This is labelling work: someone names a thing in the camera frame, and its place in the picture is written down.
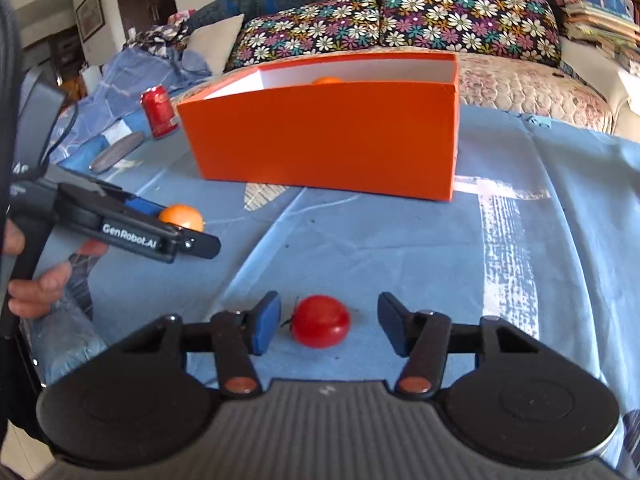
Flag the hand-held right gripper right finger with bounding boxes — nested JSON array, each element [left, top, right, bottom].
[[377, 291, 558, 397]]

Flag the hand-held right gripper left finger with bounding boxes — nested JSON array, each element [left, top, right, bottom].
[[102, 290, 281, 401]]

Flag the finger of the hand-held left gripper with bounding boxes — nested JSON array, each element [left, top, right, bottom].
[[175, 230, 222, 261], [92, 182, 168, 213]]

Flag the medium orange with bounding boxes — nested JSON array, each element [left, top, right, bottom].
[[159, 203, 205, 233]]

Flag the red tomato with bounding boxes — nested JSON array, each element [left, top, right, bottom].
[[290, 295, 351, 349]]

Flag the orange cardboard box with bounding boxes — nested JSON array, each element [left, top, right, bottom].
[[176, 52, 460, 203]]

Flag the person's left hand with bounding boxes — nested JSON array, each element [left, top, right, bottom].
[[5, 220, 108, 318]]

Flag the grey glasses case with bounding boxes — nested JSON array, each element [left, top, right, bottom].
[[89, 131, 145, 173]]

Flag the red soda can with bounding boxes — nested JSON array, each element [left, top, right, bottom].
[[140, 85, 179, 140]]

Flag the blue plastic-wrapped bundle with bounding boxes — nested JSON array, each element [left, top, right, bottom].
[[30, 305, 108, 386]]

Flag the blue printed tablecloth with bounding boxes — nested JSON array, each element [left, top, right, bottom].
[[20, 105, 640, 461]]

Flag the blue striped blanket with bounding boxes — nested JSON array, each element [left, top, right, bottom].
[[50, 47, 213, 171]]

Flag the dark floral cloth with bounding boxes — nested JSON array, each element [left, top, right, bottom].
[[122, 10, 193, 58]]

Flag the white pillow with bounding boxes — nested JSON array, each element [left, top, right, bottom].
[[182, 14, 246, 76]]

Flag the floral cushion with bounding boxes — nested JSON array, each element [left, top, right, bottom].
[[379, 0, 563, 68], [225, 0, 386, 72]]

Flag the pink quilted sofa cover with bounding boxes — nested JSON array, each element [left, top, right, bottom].
[[172, 50, 615, 136]]

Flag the stack of books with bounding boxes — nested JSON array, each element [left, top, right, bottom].
[[560, 0, 640, 76]]

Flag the black braided cable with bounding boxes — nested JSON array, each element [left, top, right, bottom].
[[0, 0, 25, 211]]

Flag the framed wall picture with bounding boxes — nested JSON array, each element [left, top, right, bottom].
[[76, 0, 106, 43]]

